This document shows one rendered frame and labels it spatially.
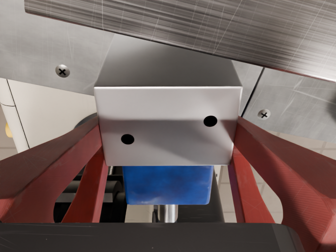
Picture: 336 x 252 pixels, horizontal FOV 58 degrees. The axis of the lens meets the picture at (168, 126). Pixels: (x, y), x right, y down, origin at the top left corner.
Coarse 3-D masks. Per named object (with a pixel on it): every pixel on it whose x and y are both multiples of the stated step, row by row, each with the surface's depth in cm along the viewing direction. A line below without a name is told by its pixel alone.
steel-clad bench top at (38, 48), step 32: (0, 0) 13; (0, 32) 14; (32, 32) 14; (64, 32) 14; (96, 32) 14; (0, 64) 15; (32, 64) 15; (64, 64) 15; (96, 64) 15; (256, 96) 16; (288, 96) 16; (320, 96) 17; (288, 128) 18; (320, 128) 18
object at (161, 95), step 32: (128, 64) 11; (160, 64) 11; (192, 64) 11; (224, 64) 11; (96, 96) 10; (128, 96) 10; (160, 96) 10; (192, 96) 10; (224, 96) 10; (128, 128) 11; (160, 128) 11; (192, 128) 11; (224, 128) 11; (128, 160) 12; (160, 160) 12; (192, 160) 12; (224, 160) 12; (128, 192) 15; (160, 192) 15; (192, 192) 15
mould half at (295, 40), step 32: (32, 0) 5; (64, 0) 5; (96, 0) 5; (128, 0) 5; (160, 0) 5; (192, 0) 5; (224, 0) 5; (256, 0) 5; (288, 0) 5; (320, 0) 5; (128, 32) 5; (160, 32) 5; (192, 32) 5; (224, 32) 5; (256, 32) 5; (288, 32) 5; (320, 32) 5; (256, 64) 6; (288, 64) 6; (320, 64) 6
